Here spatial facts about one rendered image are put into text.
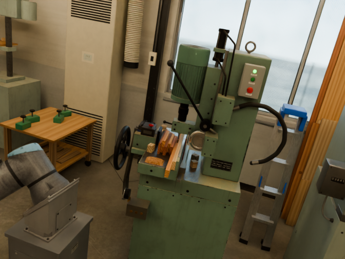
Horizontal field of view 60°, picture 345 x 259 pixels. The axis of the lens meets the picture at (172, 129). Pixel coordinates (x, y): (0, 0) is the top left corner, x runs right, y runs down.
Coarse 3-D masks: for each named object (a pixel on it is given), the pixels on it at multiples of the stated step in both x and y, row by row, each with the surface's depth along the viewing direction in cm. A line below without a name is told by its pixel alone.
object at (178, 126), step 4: (176, 120) 178; (188, 120) 182; (172, 124) 177; (176, 124) 177; (180, 124) 177; (184, 124) 176; (188, 124) 176; (192, 124) 176; (172, 128) 178; (176, 128) 178; (180, 128) 178; (184, 128) 177; (192, 128) 176; (176, 132) 179; (180, 132) 178; (184, 132) 178; (192, 132) 177
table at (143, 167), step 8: (168, 128) 211; (136, 152) 179; (144, 152) 170; (152, 152) 172; (160, 152) 173; (144, 160) 161; (168, 160) 165; (144, 168) 158; (152, 168) 157; (160, 168) 157; (160, 176) 158; (168, 176) 158; (176, 176) 158
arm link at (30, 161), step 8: (32, 144) 144; (16, 152) 139; (24, 152) 140; (32, 152) 142; (40, 152) 145; (8, 160) 140; (16, 160) 139; (24, 160) 140; (32, 160) 141; (40, 160) 143; (48, 160) 147; (8, 168) 137; (16, 168) 138; (24, 168) 139; (32, 168) 140; (40, 168) 141; (48, 168) 144; (16, 176) 138; (24, 176) 139; (32, 176) 140; (40, 176) 141; (24, 184) 142
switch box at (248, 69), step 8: (248, 64) 148; (248, 72) 148; (256, 72) 147; (264, 72) 147; (248, 80) 149; (256, 80) 149; (240, 88) 151; (256, 88) 150; (248, 96) 152; (256, 96) 151
